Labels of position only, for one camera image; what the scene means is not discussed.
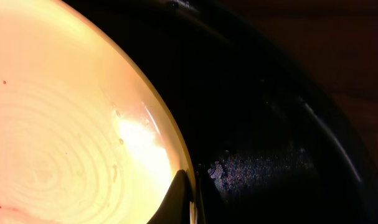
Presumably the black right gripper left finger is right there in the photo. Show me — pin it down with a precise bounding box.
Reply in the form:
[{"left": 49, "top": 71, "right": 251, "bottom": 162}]
[{"left": 148, "top": 170, "right": 192, "bottom": 224}]

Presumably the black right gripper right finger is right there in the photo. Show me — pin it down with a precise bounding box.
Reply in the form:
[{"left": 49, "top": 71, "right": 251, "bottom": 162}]
[{"left": 196, "top": 169, "right": 232, "bottom": 224}]

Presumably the black round tray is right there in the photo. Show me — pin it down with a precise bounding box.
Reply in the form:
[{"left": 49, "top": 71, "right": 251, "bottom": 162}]
[{"left": 69, "top": 1, "right": 378, "bottom": 223}]

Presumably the yellow plate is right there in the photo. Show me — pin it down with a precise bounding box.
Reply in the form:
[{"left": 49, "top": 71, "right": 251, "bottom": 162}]
[{"left": 0, "top": 1, "right": 196, "bottom": 223}]

